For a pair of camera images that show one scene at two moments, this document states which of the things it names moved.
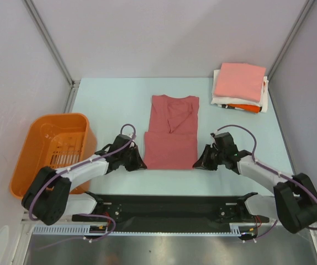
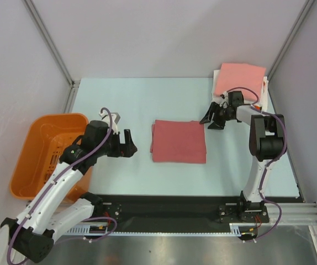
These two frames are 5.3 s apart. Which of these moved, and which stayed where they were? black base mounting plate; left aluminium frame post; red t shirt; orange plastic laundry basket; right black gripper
Moved: right black gripper; red t shirt
Stayed: black base mounting plate; orange plastic laundry basket; left aluminium frame post
